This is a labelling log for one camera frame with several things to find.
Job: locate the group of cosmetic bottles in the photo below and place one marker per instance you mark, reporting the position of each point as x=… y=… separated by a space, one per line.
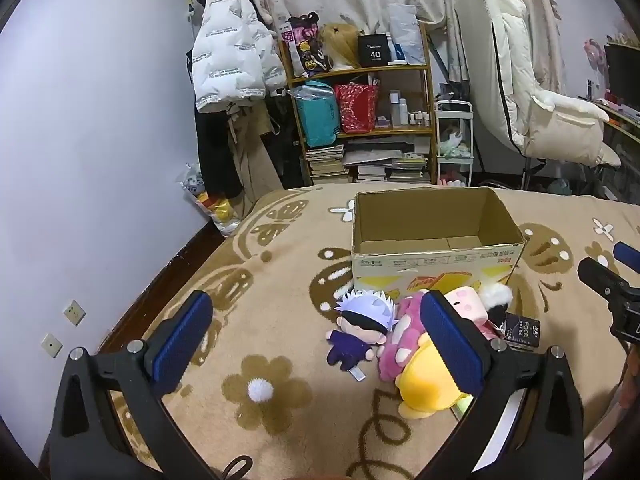
x=402 y=110

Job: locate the white trolley cart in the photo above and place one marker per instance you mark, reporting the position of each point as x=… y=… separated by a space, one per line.
x=454 y=155

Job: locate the black monitor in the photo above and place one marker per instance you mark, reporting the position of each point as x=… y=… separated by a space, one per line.
x=624 y=75

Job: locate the wall socket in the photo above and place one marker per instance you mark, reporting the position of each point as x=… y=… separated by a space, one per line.
x=73 y=312
x=51 y=345

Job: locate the plastic bag of toys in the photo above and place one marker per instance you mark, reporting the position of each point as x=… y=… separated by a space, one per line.
x=215 y=210

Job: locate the pink desk fan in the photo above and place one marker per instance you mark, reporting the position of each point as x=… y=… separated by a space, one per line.
x=595 y=55

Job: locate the pink white roll squishy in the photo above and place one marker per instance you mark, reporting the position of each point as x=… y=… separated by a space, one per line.
x=467 y=305

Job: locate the wooden shelf rack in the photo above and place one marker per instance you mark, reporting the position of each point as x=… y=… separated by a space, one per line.
x=429 y=85

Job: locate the yellow plush toy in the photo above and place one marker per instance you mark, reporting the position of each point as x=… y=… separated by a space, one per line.
x=425 y=385

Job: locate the white long puffer coat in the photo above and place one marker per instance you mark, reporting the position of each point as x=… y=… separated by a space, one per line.
x=505 y=75

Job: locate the cluttered desk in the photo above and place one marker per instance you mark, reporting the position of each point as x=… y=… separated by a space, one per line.
x=622 y=130

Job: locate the pink spotted plush toy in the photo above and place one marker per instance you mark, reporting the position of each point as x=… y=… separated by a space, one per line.
x=400 y=350

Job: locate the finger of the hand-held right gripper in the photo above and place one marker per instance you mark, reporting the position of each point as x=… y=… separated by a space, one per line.
x=602 y=275
x=629 y=254

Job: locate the black and white plush toy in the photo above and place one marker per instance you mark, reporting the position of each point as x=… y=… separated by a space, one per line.
x=497 y=295

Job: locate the beige trousers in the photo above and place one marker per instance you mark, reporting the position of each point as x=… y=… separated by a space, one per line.
x=257 y=160

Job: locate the teal bag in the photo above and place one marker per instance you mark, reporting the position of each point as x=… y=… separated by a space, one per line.
x=315 y=115

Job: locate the blond wig head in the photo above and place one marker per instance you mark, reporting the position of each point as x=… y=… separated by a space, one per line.
x=340 y=45

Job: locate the white plastic bag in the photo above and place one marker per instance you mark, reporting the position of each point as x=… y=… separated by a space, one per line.
x=406 y=30

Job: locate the white-haired plush doll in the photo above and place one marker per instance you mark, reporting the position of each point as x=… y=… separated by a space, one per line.
x=365 y=305

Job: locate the printed pink black packets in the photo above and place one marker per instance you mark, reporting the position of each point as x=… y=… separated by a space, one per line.
x=306 y=45

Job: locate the black box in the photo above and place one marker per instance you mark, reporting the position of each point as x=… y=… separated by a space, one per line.
x=374 y=51

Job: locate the stack of books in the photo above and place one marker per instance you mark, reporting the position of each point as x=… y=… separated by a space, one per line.
x=370 y=165

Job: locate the white short puffer jacket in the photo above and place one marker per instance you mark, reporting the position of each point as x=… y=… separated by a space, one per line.
x=225 y=50

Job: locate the printed cardboard box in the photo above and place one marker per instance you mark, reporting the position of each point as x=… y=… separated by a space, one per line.
x=430 y=220

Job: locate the black card packet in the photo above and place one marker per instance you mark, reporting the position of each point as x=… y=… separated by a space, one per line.
x=522 y=332

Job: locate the red bag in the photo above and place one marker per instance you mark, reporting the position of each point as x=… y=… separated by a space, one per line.
x=356 y=107

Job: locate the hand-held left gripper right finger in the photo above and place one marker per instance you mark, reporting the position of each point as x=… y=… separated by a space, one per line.
x=450 y=345

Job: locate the green juice carton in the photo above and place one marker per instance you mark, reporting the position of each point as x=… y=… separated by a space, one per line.
x=462 y=404

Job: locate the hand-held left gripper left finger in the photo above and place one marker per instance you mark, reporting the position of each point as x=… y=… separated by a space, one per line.
x=182 y=342

